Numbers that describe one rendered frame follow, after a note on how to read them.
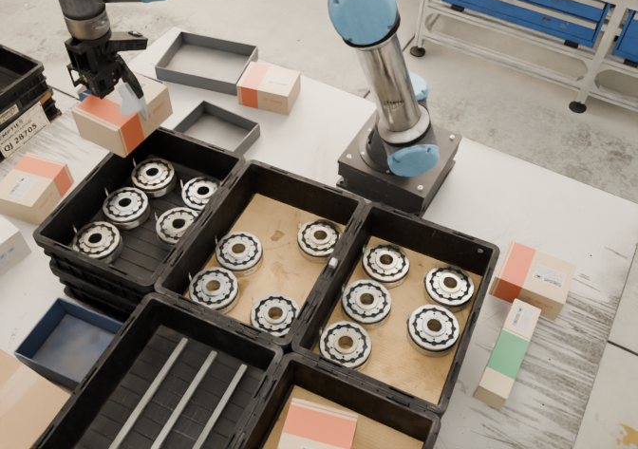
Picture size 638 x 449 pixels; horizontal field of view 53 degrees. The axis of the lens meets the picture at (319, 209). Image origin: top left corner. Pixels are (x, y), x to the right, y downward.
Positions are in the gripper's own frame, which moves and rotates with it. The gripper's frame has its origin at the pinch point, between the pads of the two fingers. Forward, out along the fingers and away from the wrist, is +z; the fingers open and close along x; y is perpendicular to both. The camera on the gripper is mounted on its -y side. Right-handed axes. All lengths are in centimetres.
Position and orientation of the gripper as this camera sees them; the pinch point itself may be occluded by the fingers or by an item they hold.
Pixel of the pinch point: (122, 105)
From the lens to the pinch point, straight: 140.3
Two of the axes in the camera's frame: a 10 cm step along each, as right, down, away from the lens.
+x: 8.7, 4.0, -3.1
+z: -0.2, 6.3, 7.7
